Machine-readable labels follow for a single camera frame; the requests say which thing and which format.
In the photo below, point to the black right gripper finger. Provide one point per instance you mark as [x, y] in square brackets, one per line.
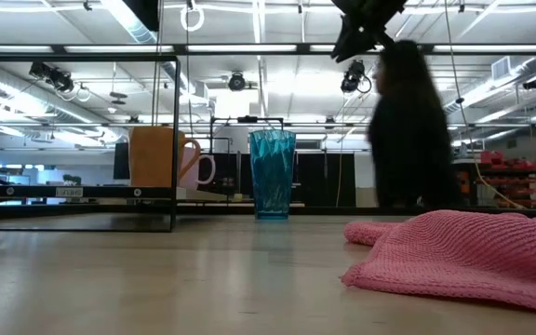
[379, 39]
[347, 44]

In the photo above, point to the teal faceted plastic tumbler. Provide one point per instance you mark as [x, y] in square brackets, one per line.
[272, 177]

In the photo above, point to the pale pink mug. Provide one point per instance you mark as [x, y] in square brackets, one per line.
[200, 172]

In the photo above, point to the orange mug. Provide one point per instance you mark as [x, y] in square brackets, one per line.
[151, 158]

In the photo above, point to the person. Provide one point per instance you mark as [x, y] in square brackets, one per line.
[410, 135]

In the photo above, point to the black rectangular stand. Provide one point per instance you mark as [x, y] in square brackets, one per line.
[212, 158]

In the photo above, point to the rack with red bins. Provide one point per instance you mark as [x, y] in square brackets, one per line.
[505, 179]

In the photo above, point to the pink knitted cloth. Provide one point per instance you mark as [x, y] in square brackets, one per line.
[463, 260]

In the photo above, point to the black ceiling camera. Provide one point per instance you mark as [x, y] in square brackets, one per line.
[354, 76]
[237, 82]

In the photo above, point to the silver ceiling duct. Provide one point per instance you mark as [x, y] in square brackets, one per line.
[128, 21]

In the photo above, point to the wooden shelf with black frame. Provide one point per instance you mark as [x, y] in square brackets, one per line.
[79, 191]

